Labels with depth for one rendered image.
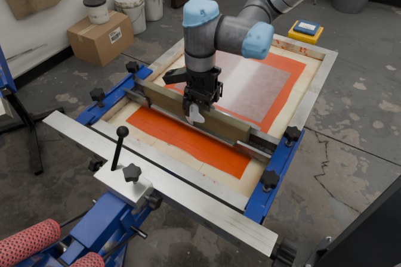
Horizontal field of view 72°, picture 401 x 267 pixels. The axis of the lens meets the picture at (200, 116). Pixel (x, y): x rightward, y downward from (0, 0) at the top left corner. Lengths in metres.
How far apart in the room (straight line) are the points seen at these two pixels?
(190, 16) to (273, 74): 0.58
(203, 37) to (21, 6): 2.18
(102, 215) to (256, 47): 0.48
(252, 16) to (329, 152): 1.68
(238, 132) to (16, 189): 1.70
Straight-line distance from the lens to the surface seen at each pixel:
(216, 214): 0.64
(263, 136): 0.79
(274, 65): 1.15
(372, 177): 2.20
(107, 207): 0.67
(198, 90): 0.71
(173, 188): 0.66
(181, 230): 1.73
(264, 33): 0.58
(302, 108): 0.95
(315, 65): 1.21
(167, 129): 0.88
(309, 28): 1.41
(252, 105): 0.96
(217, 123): 0.78
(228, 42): 0.59
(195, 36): 0.61
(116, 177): 0.66
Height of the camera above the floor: 1.62
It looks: 47 degrees down
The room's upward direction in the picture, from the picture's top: straight up
